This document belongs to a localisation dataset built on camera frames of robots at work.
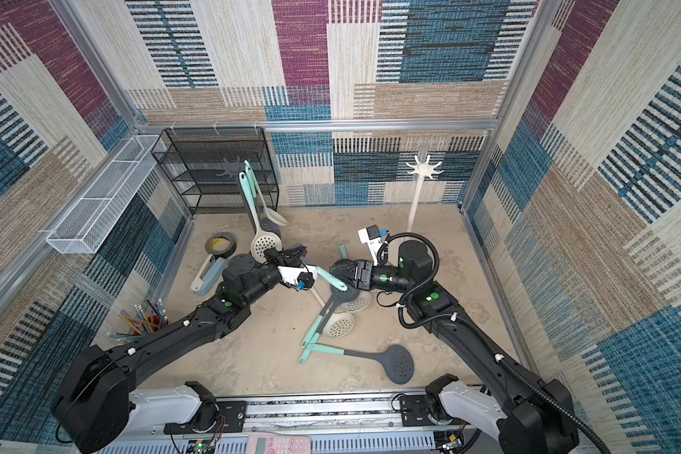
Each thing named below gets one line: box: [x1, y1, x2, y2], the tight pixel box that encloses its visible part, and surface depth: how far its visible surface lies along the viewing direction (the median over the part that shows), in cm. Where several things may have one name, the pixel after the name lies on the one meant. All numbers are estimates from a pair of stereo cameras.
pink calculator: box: [245, 432, 312, 454], surface depth 70 cm
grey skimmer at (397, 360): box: [306, 343, 416, 385], surface depth 81 cm
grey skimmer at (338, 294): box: [296, 285, 361, 367], surface depth 91 cm
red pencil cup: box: [107, 297, 172, 344], surface depth 80 cm
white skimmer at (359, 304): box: [340, 289, 372, 313], surface depth 93 cm
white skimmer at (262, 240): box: [239, 171, 283, 264], surface depth 91 cm
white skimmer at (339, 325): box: [309, 287, 355, 340], surface depth 89 cm
